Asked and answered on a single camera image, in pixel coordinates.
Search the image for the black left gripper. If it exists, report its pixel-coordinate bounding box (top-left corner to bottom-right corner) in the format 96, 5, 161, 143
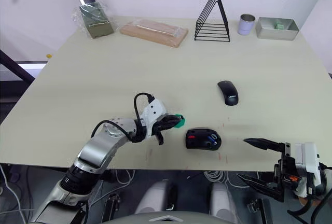
150, 114, 184, 146

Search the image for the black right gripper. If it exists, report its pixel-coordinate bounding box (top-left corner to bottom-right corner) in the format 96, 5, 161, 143
236, 137, 299, 203

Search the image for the green octagonal holder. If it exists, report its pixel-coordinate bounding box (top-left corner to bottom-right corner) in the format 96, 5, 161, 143
173, 114, 186, 129

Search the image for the black mouse base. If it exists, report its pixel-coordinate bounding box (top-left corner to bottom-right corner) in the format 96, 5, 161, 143
185, 127, 223, 151

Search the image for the black mouse cover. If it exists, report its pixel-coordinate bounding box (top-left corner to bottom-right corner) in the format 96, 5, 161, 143
217, 80, 239, 106

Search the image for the grey robot torso shell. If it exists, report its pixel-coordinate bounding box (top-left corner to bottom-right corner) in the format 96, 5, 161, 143
101, 209, 234, 224

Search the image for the wrapped wooden board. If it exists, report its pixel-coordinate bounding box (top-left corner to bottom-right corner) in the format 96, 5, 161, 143
119, 19, 189, 49

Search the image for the green block in plastic wrap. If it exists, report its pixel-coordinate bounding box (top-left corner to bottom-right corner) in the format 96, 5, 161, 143
71, 1, 117, 39

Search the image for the metal cup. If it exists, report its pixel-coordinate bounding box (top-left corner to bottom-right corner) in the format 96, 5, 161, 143
238, 13, 256, 36

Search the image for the grey metal box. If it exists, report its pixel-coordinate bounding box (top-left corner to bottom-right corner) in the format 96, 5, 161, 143
255, 17, 299, 41

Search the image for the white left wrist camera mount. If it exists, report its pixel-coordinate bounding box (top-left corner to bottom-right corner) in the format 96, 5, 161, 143
141, 98, 168, 139

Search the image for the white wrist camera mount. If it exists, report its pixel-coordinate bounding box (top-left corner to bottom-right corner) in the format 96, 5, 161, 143
293, 142, 324, 199
141, 98, 168, 139

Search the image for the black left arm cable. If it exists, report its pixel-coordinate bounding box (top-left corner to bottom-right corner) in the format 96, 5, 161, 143
92, 93, 156, 143

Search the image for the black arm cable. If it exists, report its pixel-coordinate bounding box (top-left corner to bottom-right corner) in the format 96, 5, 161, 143
92, 93, 156, 143
286, 197, 332, 224

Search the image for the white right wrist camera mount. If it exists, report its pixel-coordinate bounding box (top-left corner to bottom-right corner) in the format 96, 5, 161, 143
293, 142, 324, 199

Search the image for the black floor bracket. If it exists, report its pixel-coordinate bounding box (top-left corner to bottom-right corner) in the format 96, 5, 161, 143
102, 192, 121, 222
247, 197, 273, 224

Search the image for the coiled white cable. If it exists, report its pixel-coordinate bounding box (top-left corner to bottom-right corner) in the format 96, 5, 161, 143
203, 170, 244, 191

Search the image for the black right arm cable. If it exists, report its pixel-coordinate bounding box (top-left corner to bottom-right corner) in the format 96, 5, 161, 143
286, 197, 332, 224

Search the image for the black wire triangular rack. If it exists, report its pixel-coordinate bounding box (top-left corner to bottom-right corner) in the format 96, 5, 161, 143
193, 0, 231, 43

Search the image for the white floor cable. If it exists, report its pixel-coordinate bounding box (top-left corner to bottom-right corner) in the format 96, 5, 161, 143
0, 164, 35, 215

